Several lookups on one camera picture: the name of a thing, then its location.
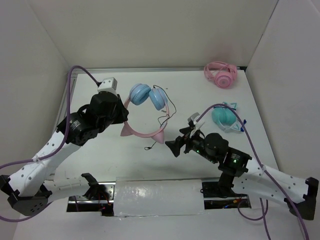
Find teal white cat-ear headphones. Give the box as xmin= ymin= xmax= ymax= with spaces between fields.
xmin=211 ymin=106 xmax=244 ymax=133

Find aluminium frame rail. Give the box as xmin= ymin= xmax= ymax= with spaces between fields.
xmin=56 ymin=67 xmax=247 ymax=125

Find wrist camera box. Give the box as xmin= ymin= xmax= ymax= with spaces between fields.
xmin=187 ymin=112 xmax=205 ymax=138
xmin=97 ymin=77 xmax=118 ymax=96

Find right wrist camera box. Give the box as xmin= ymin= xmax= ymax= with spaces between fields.
xmin=187 ymin=112 xmax=205 ymax=138

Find black headphone cable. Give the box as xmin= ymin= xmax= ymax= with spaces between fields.
xmin=144 ymin=84 xmax=177 ymax=151

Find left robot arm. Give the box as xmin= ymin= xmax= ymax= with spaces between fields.
xmin=0 ymin=91 xmax=129 ymax=218

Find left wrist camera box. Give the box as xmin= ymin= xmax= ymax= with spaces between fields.
xmin=97 ymin=77 xmax=118 ymax=96

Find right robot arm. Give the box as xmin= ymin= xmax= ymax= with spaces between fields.
xmin=165 ymin=127 xmax=319 ymax=221

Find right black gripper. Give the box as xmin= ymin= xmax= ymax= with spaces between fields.
xmin=164 ymin=125 xmax=218 ymax=163

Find shiny foil sheet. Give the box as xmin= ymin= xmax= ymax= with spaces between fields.
xmin=113 ymin=179 xmax=205 ymax=217

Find pink round headphones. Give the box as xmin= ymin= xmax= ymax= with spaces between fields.
xmin=203 ymin=61 xmax=238 ymax=89

